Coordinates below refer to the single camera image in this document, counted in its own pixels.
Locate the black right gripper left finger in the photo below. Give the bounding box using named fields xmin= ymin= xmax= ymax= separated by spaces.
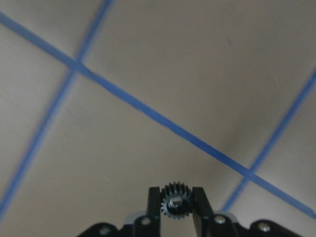
xmin=133 ymin=187 xmax=161 ymax=237

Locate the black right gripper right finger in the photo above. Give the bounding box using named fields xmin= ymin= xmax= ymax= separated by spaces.
xmin=192 ymin=187 xmax=237 ymax=237

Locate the small black bearing gear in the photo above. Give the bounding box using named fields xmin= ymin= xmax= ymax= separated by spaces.
xmin=160 ymin=182 xmax=193 ymax=219

